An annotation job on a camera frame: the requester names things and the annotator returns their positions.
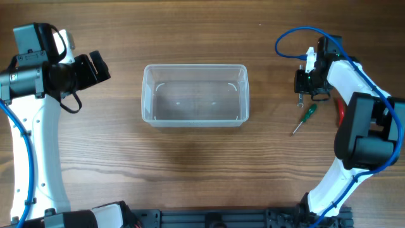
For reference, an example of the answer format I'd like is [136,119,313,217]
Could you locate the left blue cable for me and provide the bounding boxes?
[0,99,35,228]

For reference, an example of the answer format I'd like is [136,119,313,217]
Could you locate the green handled screwdriver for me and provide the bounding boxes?
[290,104,318,137]

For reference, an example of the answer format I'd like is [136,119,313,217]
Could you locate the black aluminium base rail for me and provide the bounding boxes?
[126,207,354,228]

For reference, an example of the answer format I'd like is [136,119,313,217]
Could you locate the blue cable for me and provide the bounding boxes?
[274,26,405,228]
[0,99,35,228]

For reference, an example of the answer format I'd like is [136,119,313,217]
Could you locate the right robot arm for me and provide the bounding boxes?
[294,35,404,227]

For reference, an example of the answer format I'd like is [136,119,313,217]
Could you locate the right blue cable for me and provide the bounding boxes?
[274,26,405,228]

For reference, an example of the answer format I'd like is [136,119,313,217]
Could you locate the clear plastic container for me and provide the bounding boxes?
[141,64,250,127]

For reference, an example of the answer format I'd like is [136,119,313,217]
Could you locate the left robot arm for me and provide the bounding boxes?
[1,23,138,227]

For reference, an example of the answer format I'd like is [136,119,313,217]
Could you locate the silver combination wrench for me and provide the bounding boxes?
[295,65,304,108]

